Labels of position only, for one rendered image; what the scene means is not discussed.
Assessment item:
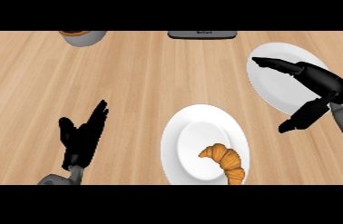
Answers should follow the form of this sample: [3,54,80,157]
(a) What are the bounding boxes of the dark grey flat appliance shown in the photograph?
[167,31,237,41]

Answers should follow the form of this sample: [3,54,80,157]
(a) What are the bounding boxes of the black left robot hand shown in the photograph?
[58,99,109,172]

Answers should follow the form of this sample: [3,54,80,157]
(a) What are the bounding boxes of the grey cup with brown contents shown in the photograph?
[58,31,108,48]

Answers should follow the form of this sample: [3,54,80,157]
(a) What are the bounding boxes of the plain white plate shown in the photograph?
[245,42,333,116]

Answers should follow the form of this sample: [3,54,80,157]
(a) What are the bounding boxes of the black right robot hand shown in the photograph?
[250,56,343,134]

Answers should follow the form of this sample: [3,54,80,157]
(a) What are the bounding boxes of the white plate with raised centre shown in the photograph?
[160,103,250,186]

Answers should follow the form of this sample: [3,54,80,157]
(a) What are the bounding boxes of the golden brown croissant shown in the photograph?
[197,142,247,186]

